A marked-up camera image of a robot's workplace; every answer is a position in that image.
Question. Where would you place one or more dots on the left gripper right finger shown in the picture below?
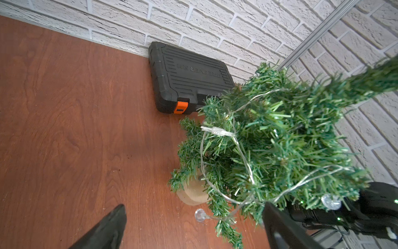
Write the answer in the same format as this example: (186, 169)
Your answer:
(283, 233)

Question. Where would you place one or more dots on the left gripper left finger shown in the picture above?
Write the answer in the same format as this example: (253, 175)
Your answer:
(107, 233)

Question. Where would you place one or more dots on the small green christmas tree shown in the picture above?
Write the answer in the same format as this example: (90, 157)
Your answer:
(273, 140)

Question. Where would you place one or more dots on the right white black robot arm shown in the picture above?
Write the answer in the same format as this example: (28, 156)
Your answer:
(375, 213)

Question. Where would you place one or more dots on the black plastic tool case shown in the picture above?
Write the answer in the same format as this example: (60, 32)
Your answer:
(182, 80)

